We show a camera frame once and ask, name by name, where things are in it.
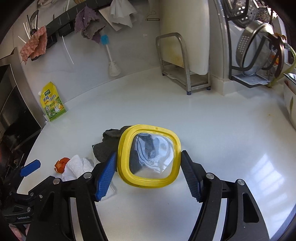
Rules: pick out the white colander bowl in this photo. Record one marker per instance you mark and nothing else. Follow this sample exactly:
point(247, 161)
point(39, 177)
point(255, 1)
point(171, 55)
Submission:
point(290, 97)

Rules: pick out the black wall hook rail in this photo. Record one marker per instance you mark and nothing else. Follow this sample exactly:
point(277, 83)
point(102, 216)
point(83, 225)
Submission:
point(63, 24)

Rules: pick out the white cutting board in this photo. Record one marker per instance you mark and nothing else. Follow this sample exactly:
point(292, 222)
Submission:
point(191, 20)

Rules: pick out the pink hanging cloth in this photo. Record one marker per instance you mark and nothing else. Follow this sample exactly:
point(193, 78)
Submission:
point(36, 46)

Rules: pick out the orange peel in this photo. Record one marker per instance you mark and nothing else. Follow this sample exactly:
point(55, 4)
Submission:
point(61, 164)

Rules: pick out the white hanging cloth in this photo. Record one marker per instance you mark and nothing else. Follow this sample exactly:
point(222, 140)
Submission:
point(121, 12)

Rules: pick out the black dish rack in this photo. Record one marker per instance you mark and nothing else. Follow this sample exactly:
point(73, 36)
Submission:
point(262, 77)

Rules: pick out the yellow green seasoning pouch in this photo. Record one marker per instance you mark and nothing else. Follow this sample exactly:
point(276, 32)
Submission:
point(51, 102)

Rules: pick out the yellow rimmed clear lid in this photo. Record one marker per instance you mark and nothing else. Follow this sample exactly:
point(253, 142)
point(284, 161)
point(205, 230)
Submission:
point(148, 156)

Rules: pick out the metal cutting board rack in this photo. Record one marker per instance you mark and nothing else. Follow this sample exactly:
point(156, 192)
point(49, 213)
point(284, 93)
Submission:
point(181, 75)

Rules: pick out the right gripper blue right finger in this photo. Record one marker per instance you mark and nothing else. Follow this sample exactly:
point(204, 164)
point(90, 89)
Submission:
point(193, 176)

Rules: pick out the white bottle brush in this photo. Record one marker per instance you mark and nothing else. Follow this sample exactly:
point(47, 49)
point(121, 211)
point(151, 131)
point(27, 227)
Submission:
point(114, 70)

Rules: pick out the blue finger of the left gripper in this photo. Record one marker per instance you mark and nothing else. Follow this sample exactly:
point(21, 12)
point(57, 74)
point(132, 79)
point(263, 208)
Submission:
point(30, 168)

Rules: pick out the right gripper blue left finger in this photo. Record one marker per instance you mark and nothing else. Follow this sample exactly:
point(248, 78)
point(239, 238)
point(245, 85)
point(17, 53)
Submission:
point(105, 175)

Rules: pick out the dark grey cloth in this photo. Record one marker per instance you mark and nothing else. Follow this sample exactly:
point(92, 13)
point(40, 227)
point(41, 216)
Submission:
point(103, 150)

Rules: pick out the black stove range unit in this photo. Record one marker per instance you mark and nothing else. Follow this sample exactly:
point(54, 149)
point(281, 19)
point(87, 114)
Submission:
point(21, 117)

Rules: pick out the perforated steel steamer plate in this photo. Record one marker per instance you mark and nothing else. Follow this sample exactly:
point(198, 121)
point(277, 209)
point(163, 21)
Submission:
point(243, 12)

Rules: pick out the purple hanging cloth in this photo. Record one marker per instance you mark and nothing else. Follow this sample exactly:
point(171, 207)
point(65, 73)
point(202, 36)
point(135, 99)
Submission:
point(89, 24)

